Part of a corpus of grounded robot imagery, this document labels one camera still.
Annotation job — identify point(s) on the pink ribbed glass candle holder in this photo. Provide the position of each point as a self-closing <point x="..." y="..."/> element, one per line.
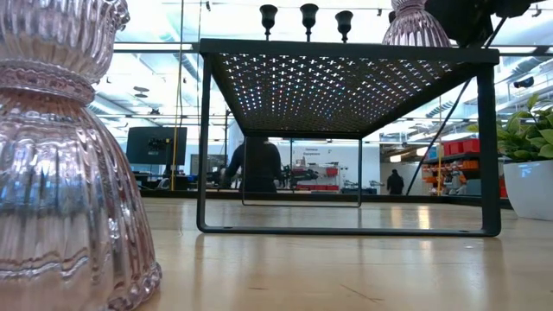
<point x="65" y="194"/>
<point x="415" y="30"/>

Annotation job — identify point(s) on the tall black candlestick holder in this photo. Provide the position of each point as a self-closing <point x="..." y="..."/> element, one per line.
<point x="268" y="15"/>
<point x="344" y="19"/>
<point x="309" y="12"/>

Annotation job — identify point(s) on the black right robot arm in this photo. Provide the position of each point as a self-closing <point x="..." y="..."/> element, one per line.
<point x="514" y="8"/>

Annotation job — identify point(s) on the black perforated metal shelf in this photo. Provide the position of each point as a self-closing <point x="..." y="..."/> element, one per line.
<point x="345" y="48"/>

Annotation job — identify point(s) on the storage rack with red bins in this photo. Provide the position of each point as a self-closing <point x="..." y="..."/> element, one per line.
<point x="462" y="147"/>

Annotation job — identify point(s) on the red storage bins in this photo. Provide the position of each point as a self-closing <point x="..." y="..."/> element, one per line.
<point x="332" y="171"/>

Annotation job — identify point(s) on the person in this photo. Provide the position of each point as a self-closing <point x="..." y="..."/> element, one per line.
<point x="395" y="183"/>
<point x="261" y="166"/>

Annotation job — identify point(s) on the green plant in white pot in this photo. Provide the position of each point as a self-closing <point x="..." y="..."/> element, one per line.
<point x="529" y="190"/>

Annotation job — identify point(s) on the yellow vertical pole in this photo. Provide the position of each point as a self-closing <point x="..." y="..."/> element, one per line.
<point x="174" y="151"/>

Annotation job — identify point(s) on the black computer monitor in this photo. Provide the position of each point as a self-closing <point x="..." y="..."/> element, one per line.
<point x="138" y="138"/>

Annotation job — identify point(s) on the black security camera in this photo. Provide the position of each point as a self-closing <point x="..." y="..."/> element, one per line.
<point x="524" y="82"/>

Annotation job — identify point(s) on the black aluminium table frame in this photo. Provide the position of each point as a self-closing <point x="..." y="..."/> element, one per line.
<point x="432" y="198"/>

